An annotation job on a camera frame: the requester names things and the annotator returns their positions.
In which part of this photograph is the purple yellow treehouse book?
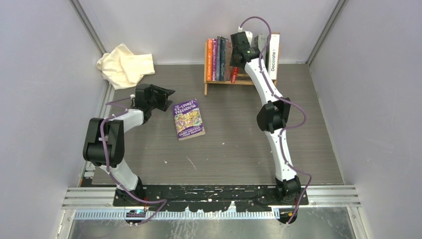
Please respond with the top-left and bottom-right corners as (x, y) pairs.
(172, 99), (205, 141)

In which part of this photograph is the cream cloth bag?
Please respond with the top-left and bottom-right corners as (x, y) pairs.
(96, 43), (155, 90)

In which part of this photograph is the dark blue book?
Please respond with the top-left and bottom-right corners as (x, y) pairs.
(216, 36), (221, 81)

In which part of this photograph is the wooden book rack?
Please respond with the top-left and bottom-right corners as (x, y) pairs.
(203, 32), (281, 97)

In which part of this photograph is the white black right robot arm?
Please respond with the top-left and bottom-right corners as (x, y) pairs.
(230, 31), (301, 205)

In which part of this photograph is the orange treehouse book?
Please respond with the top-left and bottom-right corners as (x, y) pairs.
(206, 39), (213, 81)

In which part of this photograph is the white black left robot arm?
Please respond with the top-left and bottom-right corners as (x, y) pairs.
(83, 84), (175, 206)

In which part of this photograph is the purple cartoon book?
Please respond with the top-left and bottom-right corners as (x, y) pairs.
(211, 38), (217, 81)

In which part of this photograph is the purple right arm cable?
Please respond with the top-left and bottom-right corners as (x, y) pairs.
(239, 15), (313, 226)

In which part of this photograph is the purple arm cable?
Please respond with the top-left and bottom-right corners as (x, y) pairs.
(99, 96), (168, 226)
(239, 15), (313, 226)

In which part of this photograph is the floral white book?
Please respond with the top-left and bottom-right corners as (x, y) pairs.
(219, 37), (232, 81)

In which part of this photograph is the black mounting base plate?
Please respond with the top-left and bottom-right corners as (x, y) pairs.
(112, 184), (309, 224)

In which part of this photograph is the grey ianra book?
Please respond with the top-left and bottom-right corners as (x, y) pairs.
(253, 34), (268, 57)

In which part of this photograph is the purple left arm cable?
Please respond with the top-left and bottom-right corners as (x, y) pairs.
(99, 96), (168, 226)

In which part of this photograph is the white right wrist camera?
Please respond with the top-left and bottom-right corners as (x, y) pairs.
(237, 27), (253, 45)

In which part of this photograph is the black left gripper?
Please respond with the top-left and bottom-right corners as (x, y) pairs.
(148, 85), (176, 111)

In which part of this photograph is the white Decorate book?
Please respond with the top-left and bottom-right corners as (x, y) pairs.
(266, 32), (280, 81)

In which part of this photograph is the red treehouse book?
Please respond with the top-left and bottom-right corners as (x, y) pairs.
(230, 67), (239, 84)

